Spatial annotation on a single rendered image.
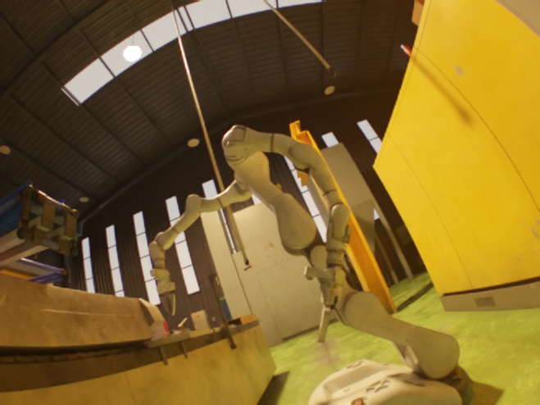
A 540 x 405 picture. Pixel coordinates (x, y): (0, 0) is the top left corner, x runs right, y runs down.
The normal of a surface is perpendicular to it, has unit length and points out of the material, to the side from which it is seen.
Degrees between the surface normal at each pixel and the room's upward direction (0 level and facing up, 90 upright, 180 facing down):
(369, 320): 89
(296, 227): 90
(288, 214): 90
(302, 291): 90
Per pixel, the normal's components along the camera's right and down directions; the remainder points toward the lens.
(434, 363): -0.10, -0.38
